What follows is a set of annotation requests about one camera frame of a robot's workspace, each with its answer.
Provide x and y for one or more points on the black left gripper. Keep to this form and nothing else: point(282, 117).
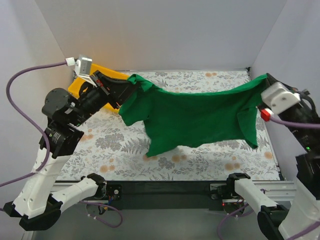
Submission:
point(105, 88)

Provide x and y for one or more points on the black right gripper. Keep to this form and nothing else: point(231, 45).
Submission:
point(271, 78)

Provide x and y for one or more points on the green t shirt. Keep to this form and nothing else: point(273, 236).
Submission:
point(193, 119)

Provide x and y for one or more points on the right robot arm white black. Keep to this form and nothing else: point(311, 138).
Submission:
point(294, 109)

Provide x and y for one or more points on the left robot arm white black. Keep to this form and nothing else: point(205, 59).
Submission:
point(37, 207)

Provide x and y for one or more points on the yellow plastic tray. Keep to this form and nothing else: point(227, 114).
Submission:
point(94, 76)

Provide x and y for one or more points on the floral table mat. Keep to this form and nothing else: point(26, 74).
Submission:
point(118, 152)

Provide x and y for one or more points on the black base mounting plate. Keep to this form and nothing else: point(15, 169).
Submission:
point(164, 195)

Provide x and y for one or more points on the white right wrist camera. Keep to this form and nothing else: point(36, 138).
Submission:
point(277, 99)

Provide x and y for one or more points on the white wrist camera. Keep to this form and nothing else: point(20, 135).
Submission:
point(277, 99)
point(83, 68)

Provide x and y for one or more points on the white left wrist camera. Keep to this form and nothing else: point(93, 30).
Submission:
point(83, 68)

